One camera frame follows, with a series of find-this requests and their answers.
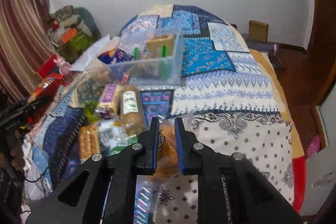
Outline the wooden door frame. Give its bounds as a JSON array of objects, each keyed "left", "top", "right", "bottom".
[{"left": 304, "top": 0, "right": 335, "bottom": 107}]

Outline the purple label coconut roll pack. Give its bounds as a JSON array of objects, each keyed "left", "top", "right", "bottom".
[{"left": 96, "top": 84, "right": 122, "bottom": 114}]

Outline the pink toy figure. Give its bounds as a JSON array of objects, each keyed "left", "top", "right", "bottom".
[{"left": 54, "top": 56, "right": 73, "bottom": 77}]

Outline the tan biscuit pack in bin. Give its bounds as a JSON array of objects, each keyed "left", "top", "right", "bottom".
[{"left": 146, "top": 34, "right": 175, "bottom": 57}]

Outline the red snack bag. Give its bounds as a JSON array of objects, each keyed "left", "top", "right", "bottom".
[{"left": 27, "top": 73, "right": 64, "bottom": 103}]

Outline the striped red curtain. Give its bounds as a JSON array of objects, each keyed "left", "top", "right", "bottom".
[{"left": 1, "top": 0, "right": 55, "bottom": 102}]

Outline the orange fried snack bag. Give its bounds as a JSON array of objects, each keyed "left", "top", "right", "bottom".
[{"left": 155, "top": 123, "right": 179, "bottom": 179}]

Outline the brown roll snack white label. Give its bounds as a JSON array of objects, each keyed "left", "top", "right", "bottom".
[{"left": 121, "top": 85, "right": 145, "bottom": 135}]

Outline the cardboard box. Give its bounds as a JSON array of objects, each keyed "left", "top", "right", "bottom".
[{"left": 248, "top": 20, "right": 269, "bottom": 43}]

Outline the blue snack bag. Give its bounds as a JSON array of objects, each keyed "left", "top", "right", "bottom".
[{"left": 98, "top": 48, "right": 133, "bottom": 65}]

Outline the clear plastic storage bin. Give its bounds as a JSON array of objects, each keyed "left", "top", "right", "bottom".
[{"left": 106, "top": 27, "right": 185, "bottom": 86}]

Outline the patchwork patterned bedspread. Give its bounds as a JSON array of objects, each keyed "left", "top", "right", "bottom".
[{"left": 26, "top": 5, "right": 302, "bottom": 223}]

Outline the pile of clutter on chair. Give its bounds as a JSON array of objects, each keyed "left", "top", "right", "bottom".
[{"left": 47, "top": 5, "right": 101, "bottom": 64}]

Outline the red box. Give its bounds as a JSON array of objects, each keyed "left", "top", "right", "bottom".
[{"left": 37, "top": 54, "right": 58, "bottom": 79}]

